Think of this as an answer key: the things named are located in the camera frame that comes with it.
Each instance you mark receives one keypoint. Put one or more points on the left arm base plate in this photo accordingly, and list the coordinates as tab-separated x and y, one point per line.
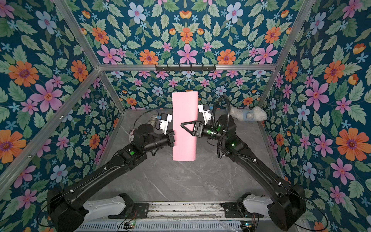
138	210

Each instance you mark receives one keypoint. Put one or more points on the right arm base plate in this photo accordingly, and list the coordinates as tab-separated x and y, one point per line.
235	210

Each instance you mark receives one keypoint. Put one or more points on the white plush toy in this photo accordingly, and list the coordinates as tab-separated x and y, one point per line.
254	114

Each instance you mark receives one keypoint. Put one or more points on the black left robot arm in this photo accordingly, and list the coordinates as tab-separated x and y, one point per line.
70	207

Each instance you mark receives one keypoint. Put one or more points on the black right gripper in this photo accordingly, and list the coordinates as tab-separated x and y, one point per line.
197	129

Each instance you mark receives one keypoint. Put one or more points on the black hook rail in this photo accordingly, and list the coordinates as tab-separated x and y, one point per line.
180	68

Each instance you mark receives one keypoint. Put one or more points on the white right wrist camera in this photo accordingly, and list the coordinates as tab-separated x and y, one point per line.
206	112

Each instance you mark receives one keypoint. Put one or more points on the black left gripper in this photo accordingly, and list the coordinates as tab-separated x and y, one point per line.
169	138

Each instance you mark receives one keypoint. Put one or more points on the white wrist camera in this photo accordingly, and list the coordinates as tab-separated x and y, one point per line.
164	120
206	112

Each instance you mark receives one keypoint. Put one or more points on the pink rectangular paper sheet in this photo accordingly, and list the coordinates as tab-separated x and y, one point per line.
185	111

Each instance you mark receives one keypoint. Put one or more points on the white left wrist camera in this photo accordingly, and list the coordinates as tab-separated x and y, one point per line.
164	120

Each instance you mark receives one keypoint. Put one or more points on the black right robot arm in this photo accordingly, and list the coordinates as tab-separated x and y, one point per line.
285	203

